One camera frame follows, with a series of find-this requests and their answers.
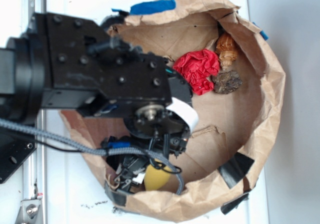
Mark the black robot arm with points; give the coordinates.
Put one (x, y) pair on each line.
(67, 63)

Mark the aluminium extrusion rail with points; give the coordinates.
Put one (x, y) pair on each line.
(34, 168)

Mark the brown paper bag bin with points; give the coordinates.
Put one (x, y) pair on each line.
(236, 132)

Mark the metal corner bracket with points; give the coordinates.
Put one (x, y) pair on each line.
(30, 212)

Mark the orange spiral seashell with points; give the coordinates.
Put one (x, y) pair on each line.
(226, 49)

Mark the white plastic tray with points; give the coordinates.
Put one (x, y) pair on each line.
(75, 196)

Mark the yellow sponge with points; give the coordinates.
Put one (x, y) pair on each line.
(157, 179)

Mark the brown rough rock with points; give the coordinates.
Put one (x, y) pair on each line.
(226, 82)

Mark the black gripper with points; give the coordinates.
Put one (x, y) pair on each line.
(155, 128)

